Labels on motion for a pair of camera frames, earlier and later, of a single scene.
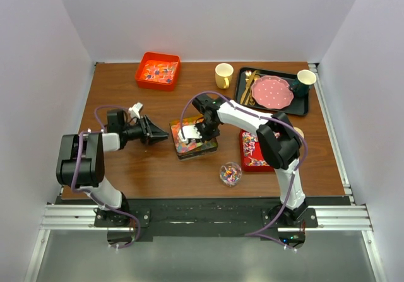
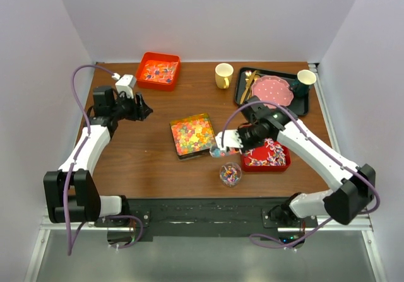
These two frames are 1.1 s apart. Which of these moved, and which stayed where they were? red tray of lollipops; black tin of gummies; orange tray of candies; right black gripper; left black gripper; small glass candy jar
Moved: right black gripper; left black gripper
Stayed: orange tray of candies; red tray of lollipops; small glass candy jar; black tin of gummies
